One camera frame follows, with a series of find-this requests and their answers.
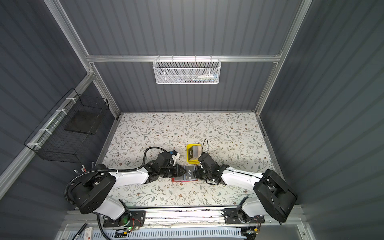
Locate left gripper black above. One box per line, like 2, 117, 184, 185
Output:
159, 164, 188, 178

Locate red leather card holder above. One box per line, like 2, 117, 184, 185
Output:
172, 165, 197, 183

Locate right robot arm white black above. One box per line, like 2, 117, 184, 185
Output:
194, 153, 298, 223

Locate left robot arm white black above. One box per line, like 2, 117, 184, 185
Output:
64, 150, 186, 220

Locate stack of credit cards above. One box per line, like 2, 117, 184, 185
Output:
190, 145, 201, 159

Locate yellow plastic card tray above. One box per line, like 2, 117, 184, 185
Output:
187, 144, 202, 165

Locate white pencil cup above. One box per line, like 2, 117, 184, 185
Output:
73, 162, 96, 176

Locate white tube in basket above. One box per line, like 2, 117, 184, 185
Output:
198, 74, 219, 81

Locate small white red box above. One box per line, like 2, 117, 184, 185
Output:
84, 227, 93, 240

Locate black pen on ledge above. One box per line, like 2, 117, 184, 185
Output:
71, 224, 87, 240

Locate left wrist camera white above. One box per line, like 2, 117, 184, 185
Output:
170, 150, 180, 162

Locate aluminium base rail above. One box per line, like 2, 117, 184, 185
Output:
64, 205, 304, 230

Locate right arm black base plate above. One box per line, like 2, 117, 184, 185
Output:
221, 208, 265, 225

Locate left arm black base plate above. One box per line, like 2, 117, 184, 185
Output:
103, 211, 147, 228

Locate white slotted cable duct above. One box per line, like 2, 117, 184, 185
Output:
110, 227, 247, 240

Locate white wire mesh basket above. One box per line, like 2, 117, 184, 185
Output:
153, 60, 222, 85

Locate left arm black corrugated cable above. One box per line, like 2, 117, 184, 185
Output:
63, 146, 169, 240

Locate black wire mesh basket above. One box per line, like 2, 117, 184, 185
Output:
24, 89, 110, 164

